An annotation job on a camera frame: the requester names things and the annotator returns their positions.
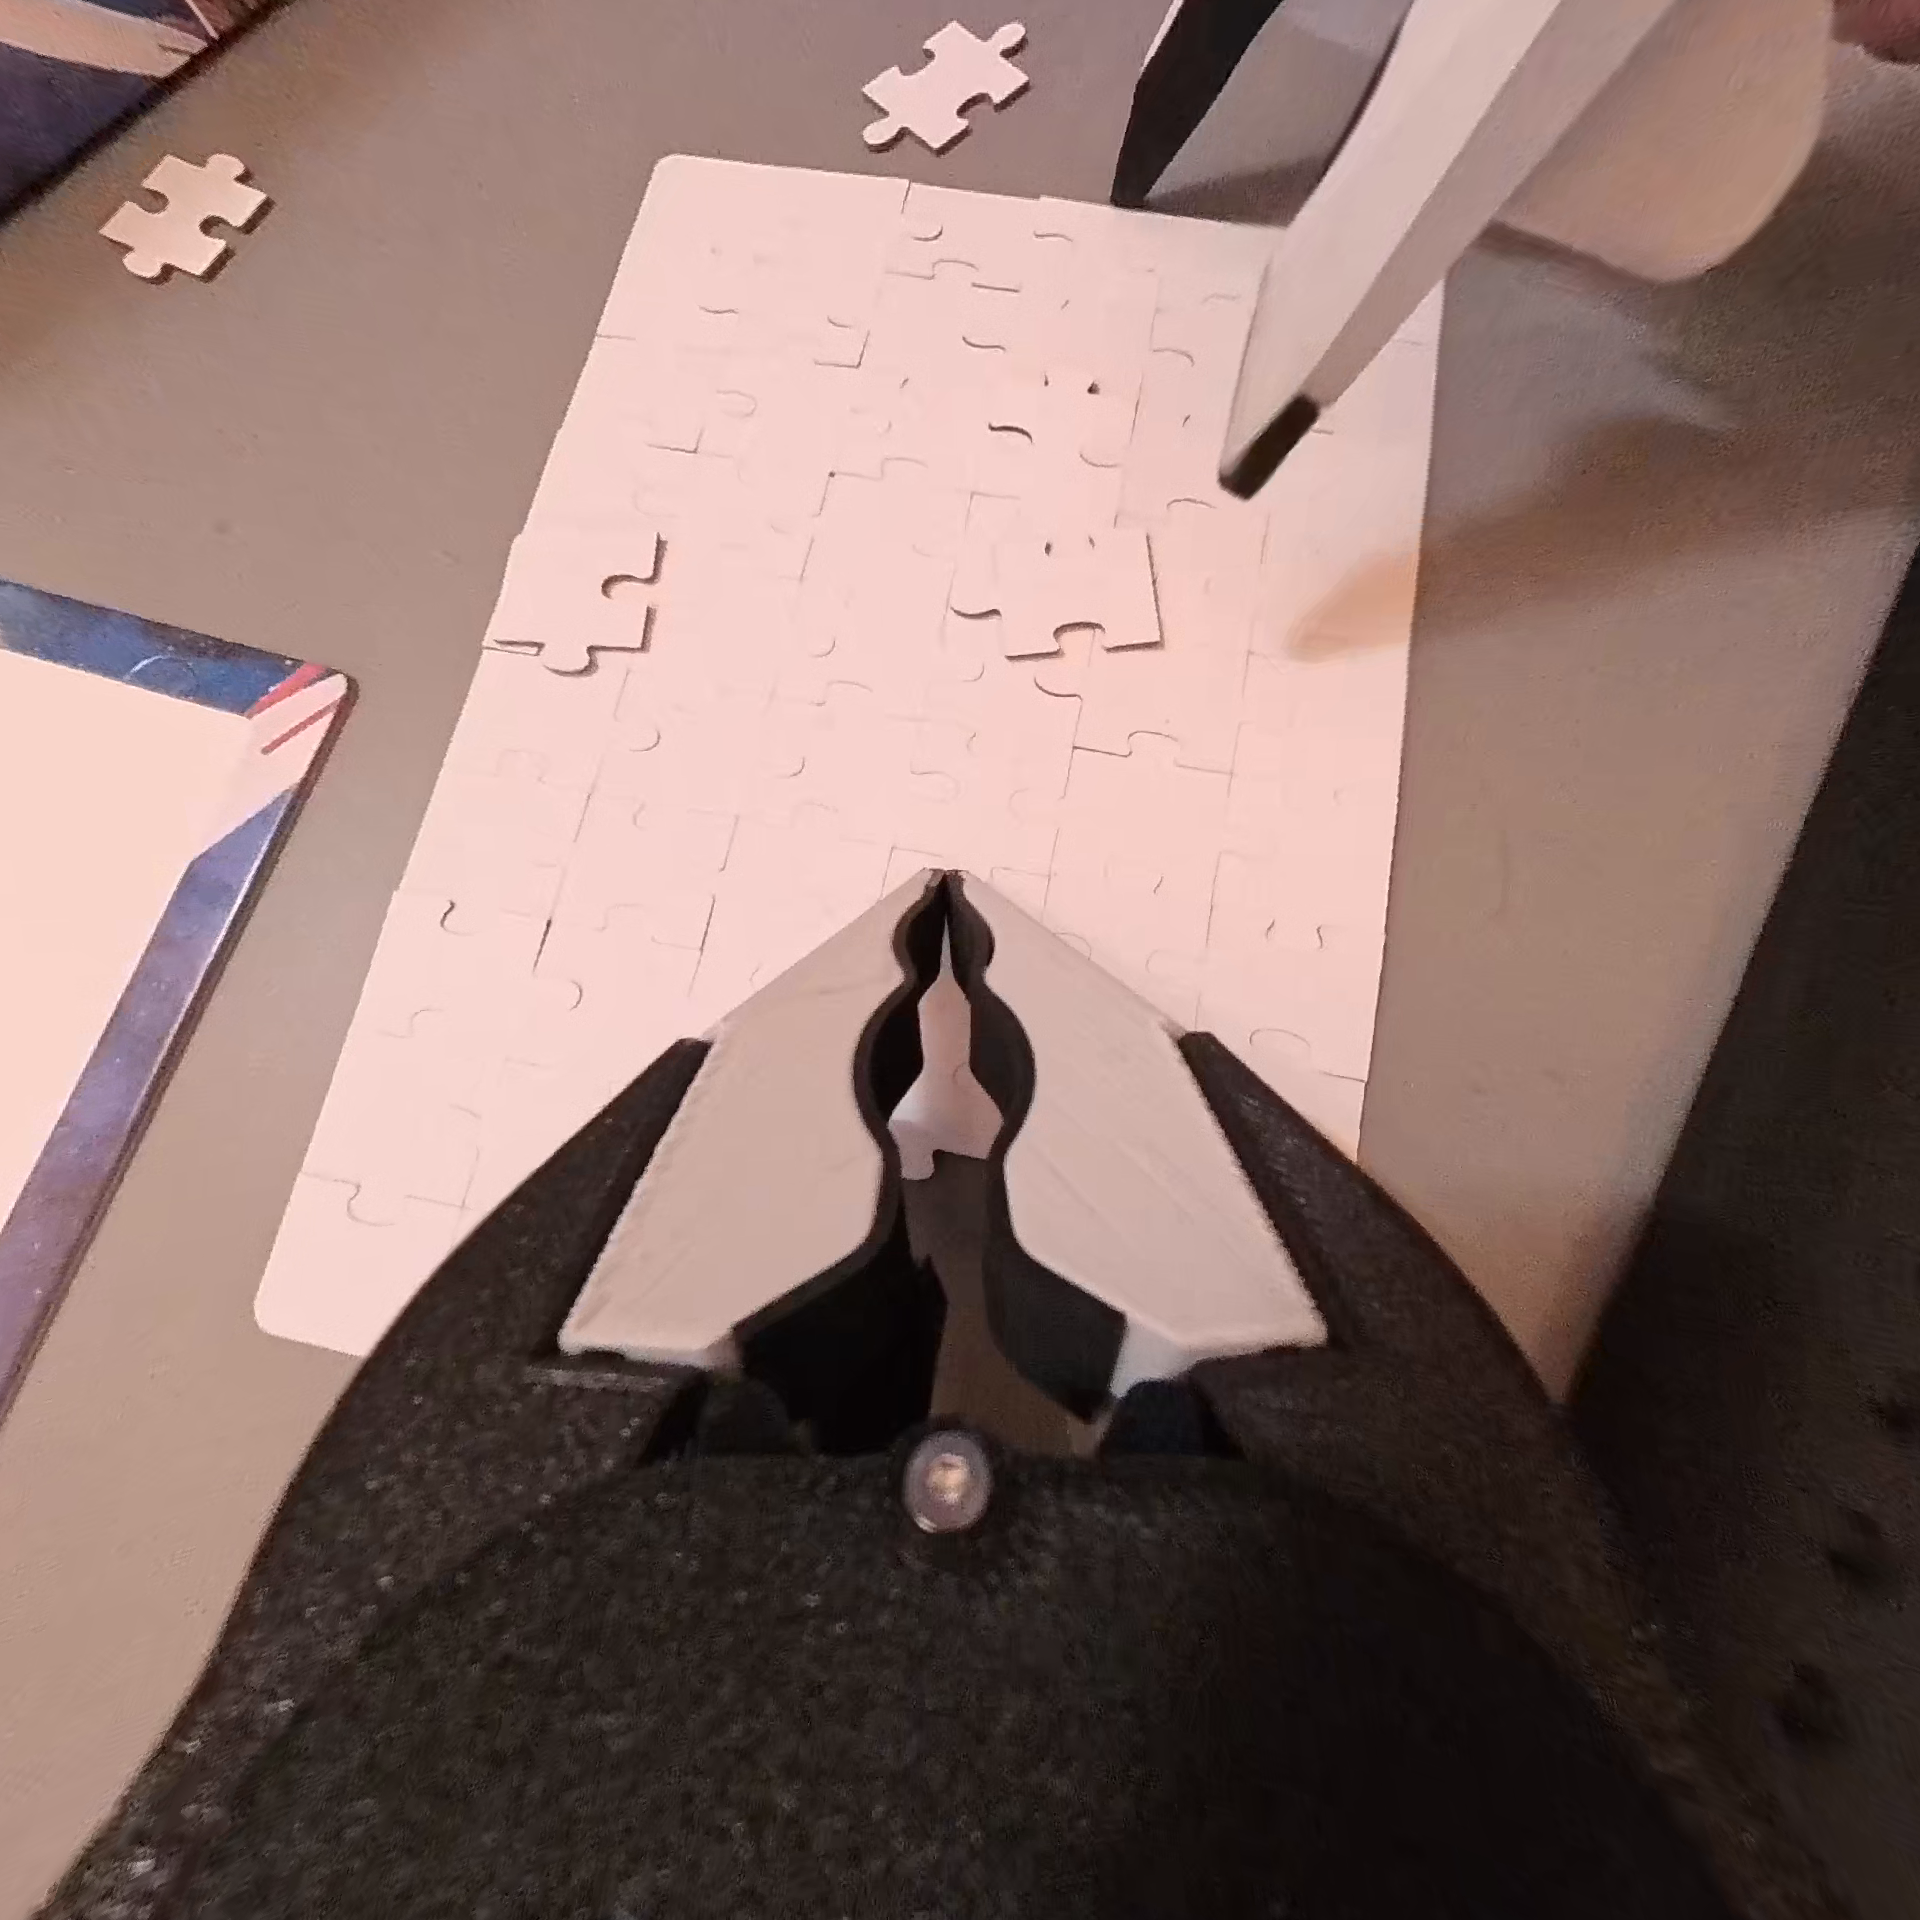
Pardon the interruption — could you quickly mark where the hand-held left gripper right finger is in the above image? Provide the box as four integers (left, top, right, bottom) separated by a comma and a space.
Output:
948, 876, 1333, 1421

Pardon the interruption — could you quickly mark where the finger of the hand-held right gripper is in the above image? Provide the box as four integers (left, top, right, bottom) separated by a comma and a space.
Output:
1110, 0, 1415, 231
1219, 0, 1678, 500

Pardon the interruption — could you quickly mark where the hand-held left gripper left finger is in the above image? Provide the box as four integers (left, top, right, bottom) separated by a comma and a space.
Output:
557, 870, 954, 1368

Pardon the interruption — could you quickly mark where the white puzzle piece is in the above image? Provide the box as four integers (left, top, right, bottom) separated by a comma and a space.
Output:
862, 18, 1036, 156
97, 152, 271, 284
482, 527, 665, 682
887, 960, 1004, 1186
948, 522, 1169, 666

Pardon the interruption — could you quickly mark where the assembled sheet of white pieces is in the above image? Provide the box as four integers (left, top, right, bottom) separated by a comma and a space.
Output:
251, 152, 1449, 1360

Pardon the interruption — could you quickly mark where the light blue board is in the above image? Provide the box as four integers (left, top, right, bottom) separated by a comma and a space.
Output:
0, 576, 359, 1419

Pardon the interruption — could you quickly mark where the grey desk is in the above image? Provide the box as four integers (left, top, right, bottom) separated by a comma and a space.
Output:
0, 0, 1920, 1800

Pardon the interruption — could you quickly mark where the dark perforated panel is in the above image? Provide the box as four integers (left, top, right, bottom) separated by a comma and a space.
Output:
1567, 555, 1920, 1920

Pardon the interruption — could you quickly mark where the dark blue illustrated puzzle box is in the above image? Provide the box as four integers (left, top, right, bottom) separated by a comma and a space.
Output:
0, 0, 295, 227

